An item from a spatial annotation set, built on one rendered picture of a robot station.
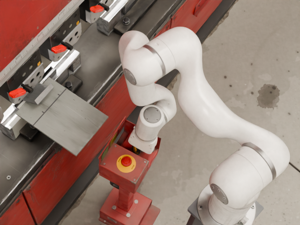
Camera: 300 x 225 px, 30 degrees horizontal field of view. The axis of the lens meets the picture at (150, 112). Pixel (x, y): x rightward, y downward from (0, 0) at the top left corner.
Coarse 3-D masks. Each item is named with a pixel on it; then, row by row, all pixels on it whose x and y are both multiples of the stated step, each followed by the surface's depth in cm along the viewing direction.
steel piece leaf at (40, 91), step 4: (40, 84) 196; (44, 84) 195; (36, 88) 195; (40, 88) 194; (44, 88) 193; (48, 88) 190; (52, 88) 191; (32, 92) 194; (36, 92) 193; (40, 92) 192; (44, 92) 189; (48, 92) 190; (28, 96) 194; (32, 96) 193; (36, 96) 191; (40, 96) 188; (44, 96) 189; (24, 100) 193; (28, 100) 192; (32, 100) 191; (36, 100) 187; (40, 100) 188
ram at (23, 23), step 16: (0, 0) 141; (16, 0) 147; (32, 0) 154; (48, 0) 162; (64, 0) 171; (80, 0) 180; (0, 16) 145; (16, 16) 151; (32, 16) 159; (48, 16) 167; (64, 16) 177; (0, 32) 149; (16, 32) 156; (32, 32) 164; (48, 32) 173; (0, 48) 154; (16, 48) 161; (32, 48) 170; (0, 64) 159; (16, 64) 167; (0, 80) 164
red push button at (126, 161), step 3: (126, 156) 208; (123, 159) 207; (126, 159) 207; (129, 159) 207; (123, 162) 206; (126, 162) 206; (129, 162) 206; (123, 165) 206; (126, 165) 206; (129, 165) 207
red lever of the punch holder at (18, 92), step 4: (24, 84) 176; (20, 88) 172; (24, 88) 174; (28, 88) 175; (32, 88) 176; (12, 92) 169; (16, 92) 169; (20, 92) 171; (24, 92) 173; (12, 96) 168; (16, 96) 169
